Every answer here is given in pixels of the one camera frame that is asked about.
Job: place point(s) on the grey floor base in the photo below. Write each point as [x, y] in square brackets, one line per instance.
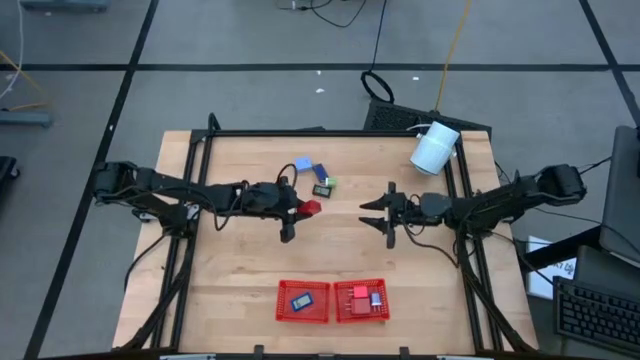
[25, 119]
[65, 5]

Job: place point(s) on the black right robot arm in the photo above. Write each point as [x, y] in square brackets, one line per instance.
[510, 200]

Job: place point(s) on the black floor object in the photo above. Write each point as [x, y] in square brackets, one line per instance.
[6, 170]

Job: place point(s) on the light blue wall charger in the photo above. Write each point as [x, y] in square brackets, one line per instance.
[303, 164]

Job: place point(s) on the black perforated box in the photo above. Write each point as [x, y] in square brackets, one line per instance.
[395, 117]

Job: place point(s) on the black table edge clamp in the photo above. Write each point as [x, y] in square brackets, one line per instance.
[258, 351]
[404, 351]

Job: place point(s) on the small blue-framed digital display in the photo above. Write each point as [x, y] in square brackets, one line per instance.
[302, 301]

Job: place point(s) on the small green charger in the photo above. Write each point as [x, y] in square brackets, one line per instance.
[331, 182]

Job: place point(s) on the red slotted plastic basket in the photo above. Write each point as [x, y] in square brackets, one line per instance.
[342, 292]
[320, 305]

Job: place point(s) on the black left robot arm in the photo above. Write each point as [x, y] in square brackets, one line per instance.
[165, 185]

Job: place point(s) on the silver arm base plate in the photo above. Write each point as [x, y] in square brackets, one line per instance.
[192, 211]

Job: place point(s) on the black computer keyboard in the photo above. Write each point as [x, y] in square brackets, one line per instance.
[595, 315]

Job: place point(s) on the small purple plug charger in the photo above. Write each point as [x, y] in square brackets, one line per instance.
[375, 299]

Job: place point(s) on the black desk bar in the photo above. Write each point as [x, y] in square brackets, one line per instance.
[560, 249]

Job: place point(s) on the white paper sheet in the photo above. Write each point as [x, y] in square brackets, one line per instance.
[542, 287]

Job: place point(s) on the white cylindrical device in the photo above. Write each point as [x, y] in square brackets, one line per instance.
[435, 148]

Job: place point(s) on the small black digital display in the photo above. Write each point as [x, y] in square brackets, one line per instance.
[322, 191]

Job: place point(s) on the navy blue rectangular block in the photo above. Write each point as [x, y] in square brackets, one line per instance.
[321, 173]

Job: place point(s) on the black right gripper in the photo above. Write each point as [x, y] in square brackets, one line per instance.
[430, 207]

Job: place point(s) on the grey monitor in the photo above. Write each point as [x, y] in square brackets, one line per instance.
[622, 200]

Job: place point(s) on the red block pair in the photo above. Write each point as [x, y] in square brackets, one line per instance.
[360, 306]

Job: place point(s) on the dark grey monitor base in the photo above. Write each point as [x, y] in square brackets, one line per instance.
[600, 270]

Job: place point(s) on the black aluminium table frame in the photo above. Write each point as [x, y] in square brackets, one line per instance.
[325, 133]

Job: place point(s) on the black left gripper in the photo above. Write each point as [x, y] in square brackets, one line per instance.
[265, 200]

